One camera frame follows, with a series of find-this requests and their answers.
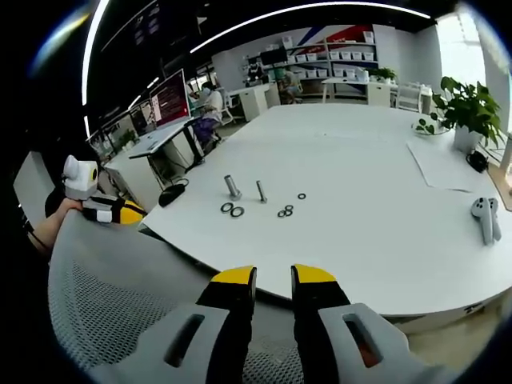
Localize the large computer monitor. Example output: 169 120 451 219
149 68 193 130

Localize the potted green plant white pot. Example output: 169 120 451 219
429 75 507 154

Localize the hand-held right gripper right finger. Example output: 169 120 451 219
290 263 443 384

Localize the black wall screen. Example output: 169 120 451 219
259 47 289 66

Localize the wooden board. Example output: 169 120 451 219
486 131 512 214

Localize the grey mesh office chair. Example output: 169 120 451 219
47 207 307 384

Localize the white standing desk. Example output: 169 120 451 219
126 118 210 189

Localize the small trailing ivy plant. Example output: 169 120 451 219
411 113 442 136

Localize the small computer monitor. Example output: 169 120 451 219
129 101 156 136

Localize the grey handheld controller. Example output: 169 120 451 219
470 197 494 246
488 197 503 242

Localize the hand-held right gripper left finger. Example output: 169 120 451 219
128 264 258 384

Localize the black computer mouse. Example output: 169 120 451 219
158 178 190 208

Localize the white paper sheet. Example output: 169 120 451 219
405 137 498 194

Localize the white shelf with storage bins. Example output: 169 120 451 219
278 33 380 102

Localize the small leafy shelf plant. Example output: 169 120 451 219
365 66 398 84

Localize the thick threaded stud bolt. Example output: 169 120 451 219
223 174 242 199

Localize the black round device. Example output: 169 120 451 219
466 150 489 174

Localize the white mesh chair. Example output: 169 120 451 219
394 81 434 112

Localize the person's left hand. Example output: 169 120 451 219
55 198 84 215

